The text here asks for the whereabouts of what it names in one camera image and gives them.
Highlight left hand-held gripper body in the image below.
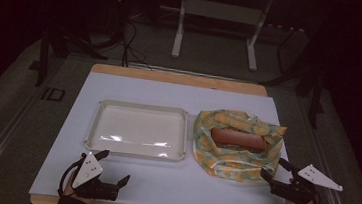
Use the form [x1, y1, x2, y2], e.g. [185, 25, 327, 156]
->
[70, 149, 124, 202]

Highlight yellow green patterned cloth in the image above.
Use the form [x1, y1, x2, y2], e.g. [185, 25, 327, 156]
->
[188, 105, 289, 187]

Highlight white table mat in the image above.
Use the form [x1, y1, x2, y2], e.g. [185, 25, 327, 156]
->
[28, 66, 301, 204]

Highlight white metal stand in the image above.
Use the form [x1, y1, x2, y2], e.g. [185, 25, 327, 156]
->
[170, 0, 275, 74]

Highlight black stand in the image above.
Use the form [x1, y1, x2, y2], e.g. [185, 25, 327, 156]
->
[27, 23, 74, 91]
[256, 19, 334, 131]

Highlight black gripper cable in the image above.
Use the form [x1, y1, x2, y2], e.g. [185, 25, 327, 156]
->
[56, 151, 88, 199]

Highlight person's left hand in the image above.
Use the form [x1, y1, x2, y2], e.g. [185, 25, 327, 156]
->
[61, 170, 97, 204]

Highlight hot dog sausage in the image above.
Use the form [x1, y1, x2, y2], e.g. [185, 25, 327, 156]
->
[209, 126, 268, 154]

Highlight black floor bracket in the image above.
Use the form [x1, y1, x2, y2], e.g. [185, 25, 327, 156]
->
[41, 86, 67, 103]

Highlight white plastic tray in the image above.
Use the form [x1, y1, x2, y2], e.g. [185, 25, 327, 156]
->
[83, 97, 192, 164]

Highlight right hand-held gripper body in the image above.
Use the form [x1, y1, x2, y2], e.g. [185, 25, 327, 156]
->
[269, 160, 346, 204]

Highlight black floor cables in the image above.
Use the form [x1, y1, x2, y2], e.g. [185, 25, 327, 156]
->
[68, 10, 159, 71]

